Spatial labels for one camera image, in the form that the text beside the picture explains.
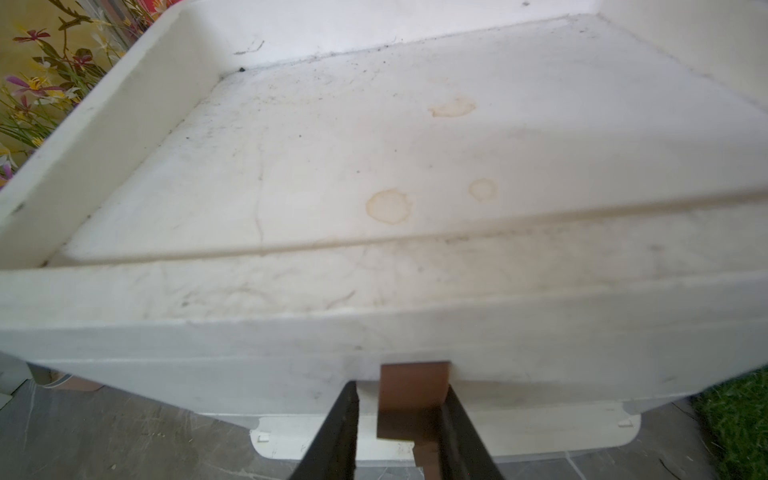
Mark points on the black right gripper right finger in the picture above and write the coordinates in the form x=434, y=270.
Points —
x=462, y=454

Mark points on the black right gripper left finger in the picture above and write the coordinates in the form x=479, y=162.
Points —
x=332, y=453

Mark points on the white bottom drawer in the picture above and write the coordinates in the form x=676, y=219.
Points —
x=507, y=435

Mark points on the white drawer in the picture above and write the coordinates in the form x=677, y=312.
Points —
x=263, y=200
x=507, y=435

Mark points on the white top drawer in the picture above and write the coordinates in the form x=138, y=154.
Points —
x=263, y=200

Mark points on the green artificial grass mat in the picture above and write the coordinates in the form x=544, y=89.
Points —
x=734, y=418

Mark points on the artificial flowers in white fence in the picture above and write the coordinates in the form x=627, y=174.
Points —
x=53, y=54

